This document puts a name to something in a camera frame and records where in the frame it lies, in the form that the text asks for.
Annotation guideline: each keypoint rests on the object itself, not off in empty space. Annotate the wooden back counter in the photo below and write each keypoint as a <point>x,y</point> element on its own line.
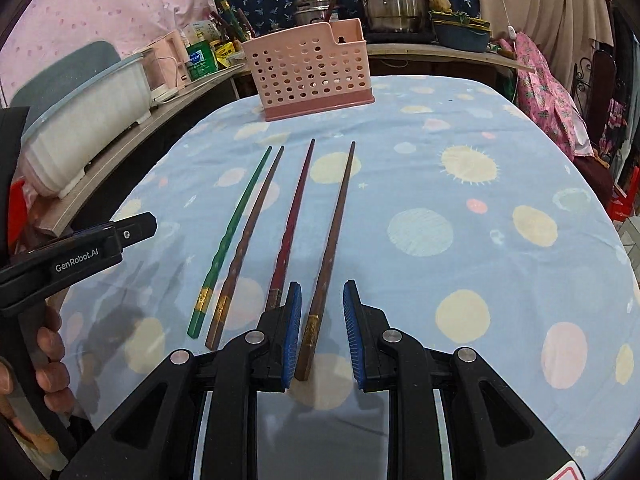
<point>450,57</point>

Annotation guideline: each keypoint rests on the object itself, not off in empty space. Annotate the green detergent bottle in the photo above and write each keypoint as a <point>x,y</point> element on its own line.
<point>202,57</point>

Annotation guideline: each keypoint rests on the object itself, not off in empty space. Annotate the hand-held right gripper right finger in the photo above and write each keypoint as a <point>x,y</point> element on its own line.
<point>352,335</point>

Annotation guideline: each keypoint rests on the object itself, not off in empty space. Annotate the dark maroon chopstick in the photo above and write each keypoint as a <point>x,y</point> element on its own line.
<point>295,220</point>

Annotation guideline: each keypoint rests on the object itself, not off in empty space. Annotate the green chopstick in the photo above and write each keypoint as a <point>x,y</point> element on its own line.
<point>235,230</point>
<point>221,5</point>

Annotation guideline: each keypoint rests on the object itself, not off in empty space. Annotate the black metal chair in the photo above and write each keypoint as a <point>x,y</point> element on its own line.
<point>597,90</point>

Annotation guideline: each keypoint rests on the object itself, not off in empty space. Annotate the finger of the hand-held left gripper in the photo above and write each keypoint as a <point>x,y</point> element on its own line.
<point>140,227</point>

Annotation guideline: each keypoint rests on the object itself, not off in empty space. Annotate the pink perforated utensil basket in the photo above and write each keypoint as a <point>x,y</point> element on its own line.
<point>310,70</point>

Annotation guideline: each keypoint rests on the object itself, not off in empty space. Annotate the yellow ginger root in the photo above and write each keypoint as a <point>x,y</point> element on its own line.
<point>441,2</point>

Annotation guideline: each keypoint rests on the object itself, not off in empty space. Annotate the grey-blue drainer lid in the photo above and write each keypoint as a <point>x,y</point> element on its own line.
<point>95,55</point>

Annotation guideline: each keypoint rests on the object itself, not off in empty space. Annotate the pink dotted curtain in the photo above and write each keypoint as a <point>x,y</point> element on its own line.
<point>90,5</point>

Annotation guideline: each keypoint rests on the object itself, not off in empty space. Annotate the blue planet print tablecloth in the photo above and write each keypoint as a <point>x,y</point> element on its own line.
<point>450,270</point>

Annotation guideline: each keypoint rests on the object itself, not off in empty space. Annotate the wooden side counter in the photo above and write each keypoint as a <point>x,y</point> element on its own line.
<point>130,145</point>

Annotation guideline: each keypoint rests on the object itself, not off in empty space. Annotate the pink floral cloth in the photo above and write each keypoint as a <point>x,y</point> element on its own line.
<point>550,95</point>

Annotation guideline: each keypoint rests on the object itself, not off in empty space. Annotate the silver rice cooker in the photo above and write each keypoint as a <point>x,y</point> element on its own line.
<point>312,10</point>

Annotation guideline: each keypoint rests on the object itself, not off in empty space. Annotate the person's left hand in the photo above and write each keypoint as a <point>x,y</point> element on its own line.
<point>55,375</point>

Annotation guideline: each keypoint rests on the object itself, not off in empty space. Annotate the red plastic basin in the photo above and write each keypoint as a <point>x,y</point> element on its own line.
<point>17,200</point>

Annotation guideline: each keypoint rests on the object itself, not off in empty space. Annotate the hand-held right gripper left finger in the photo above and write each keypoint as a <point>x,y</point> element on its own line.
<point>292,330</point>

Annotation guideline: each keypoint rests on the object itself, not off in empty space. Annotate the dark red chopstick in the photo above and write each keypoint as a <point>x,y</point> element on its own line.
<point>225,27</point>
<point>246,24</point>

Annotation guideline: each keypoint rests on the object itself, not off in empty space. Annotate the white ribbed dish drainer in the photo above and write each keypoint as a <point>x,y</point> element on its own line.
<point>75,130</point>

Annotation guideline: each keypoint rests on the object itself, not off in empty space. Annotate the pink electric kettle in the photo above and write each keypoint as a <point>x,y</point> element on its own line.
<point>167,65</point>

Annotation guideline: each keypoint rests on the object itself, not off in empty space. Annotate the red plastic stool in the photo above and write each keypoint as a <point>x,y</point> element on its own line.
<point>627,195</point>

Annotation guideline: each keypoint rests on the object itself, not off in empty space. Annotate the blue plastic tub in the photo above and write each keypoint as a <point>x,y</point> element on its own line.
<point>462,35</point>

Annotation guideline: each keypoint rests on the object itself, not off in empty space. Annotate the beige curtain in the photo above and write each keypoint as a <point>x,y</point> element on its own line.
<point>545,5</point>

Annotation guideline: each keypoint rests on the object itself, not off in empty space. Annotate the brown chopstick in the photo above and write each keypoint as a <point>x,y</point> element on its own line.
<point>335,230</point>
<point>250,225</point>

